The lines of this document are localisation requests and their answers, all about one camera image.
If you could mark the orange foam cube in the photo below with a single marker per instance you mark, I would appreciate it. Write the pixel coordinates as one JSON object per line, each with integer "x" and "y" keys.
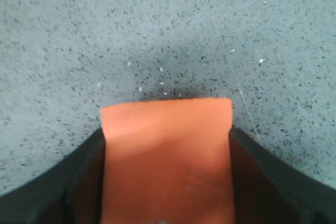
{"x": 168, "y": 161}

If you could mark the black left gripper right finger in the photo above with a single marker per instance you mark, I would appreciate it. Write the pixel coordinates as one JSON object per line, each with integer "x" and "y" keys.
{"x": 315, "y": 201}

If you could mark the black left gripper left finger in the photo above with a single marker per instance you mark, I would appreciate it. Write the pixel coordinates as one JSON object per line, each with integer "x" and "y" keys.
{"x": 69, "y": 192}

